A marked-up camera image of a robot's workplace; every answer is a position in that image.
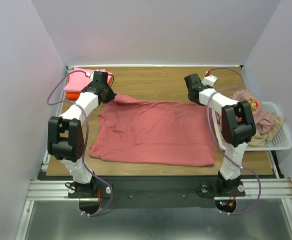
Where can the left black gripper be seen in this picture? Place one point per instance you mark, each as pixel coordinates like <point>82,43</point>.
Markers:
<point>112,95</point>

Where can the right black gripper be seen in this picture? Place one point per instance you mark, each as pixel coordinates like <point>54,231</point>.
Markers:
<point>191,96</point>

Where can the dusty rose t shirt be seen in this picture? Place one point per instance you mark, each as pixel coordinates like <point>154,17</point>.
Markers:
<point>154,132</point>

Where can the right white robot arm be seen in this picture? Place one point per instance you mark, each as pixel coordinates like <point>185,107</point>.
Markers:
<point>237,127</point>

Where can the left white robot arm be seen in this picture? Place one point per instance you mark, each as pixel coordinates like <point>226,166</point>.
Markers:
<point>66,140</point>

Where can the folded orange t shirt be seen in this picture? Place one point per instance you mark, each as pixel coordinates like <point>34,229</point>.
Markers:
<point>73,95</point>

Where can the mauve pixel print t shirt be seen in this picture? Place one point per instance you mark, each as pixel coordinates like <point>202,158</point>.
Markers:
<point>256,106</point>

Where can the beige t shirt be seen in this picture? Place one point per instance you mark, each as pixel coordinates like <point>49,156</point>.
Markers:
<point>268,132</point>

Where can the white plastic laundry basket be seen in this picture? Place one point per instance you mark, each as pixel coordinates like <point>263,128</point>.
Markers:
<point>282,140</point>

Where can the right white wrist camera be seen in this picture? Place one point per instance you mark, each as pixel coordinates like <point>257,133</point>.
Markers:
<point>209,79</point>

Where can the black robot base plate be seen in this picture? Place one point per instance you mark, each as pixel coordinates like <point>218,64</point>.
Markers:
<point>136,192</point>

